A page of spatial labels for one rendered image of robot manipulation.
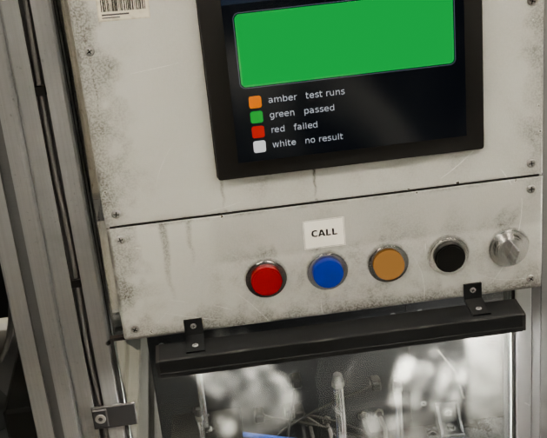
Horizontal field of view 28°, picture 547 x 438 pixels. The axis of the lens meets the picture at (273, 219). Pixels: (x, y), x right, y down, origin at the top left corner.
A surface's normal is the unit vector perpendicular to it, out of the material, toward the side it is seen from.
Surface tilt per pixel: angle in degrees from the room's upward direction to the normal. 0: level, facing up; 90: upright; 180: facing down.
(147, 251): 90
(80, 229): 90
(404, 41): 90
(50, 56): 90
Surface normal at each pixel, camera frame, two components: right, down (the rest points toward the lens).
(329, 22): 0.10, 0.40
